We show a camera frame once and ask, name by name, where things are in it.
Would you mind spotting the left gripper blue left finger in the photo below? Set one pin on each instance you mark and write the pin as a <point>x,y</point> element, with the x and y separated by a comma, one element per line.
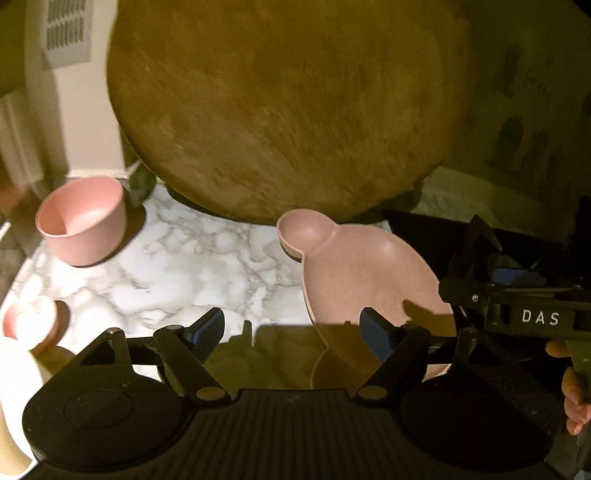
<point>183,352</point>

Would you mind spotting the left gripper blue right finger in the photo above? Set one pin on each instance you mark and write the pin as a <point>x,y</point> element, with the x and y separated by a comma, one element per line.
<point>402,353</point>

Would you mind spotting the pink bear-shaped plate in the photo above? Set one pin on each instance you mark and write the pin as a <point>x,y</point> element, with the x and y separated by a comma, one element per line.
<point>350,267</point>

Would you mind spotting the person's right hand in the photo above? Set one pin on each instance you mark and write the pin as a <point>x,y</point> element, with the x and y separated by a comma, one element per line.
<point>577,410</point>

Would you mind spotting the black induction cooktop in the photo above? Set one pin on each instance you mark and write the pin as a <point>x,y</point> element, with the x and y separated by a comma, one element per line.
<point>451,248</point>

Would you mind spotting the small pink heart dish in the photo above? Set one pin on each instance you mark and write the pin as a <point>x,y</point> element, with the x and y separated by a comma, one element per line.
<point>36,325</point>

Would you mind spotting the cream round bowl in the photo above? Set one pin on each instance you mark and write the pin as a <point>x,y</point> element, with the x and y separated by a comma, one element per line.
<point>22,375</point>

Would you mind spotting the pink round bowl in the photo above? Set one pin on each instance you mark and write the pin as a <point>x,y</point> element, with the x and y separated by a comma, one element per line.
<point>84,220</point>

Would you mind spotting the round wooden cutting board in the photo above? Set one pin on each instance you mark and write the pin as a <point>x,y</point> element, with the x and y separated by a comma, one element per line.
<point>254,108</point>

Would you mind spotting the grey wall vent grille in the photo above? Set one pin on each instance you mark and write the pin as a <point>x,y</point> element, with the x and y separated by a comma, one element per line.
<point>66,33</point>

